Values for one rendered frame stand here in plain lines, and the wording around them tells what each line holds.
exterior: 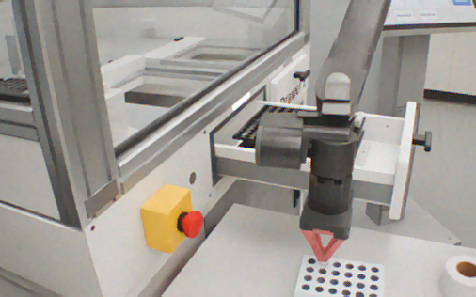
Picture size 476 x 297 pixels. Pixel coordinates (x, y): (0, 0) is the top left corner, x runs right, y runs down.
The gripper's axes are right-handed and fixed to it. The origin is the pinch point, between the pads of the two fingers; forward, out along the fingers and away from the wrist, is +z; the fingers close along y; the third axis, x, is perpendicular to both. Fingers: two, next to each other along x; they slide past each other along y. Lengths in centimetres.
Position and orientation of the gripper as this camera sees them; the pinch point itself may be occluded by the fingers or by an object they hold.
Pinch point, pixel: (323, 254)
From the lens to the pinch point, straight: 66.1
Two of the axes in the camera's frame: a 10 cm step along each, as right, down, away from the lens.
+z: 0.2, 9.0, 4.4
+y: -2.9, 4.3, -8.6
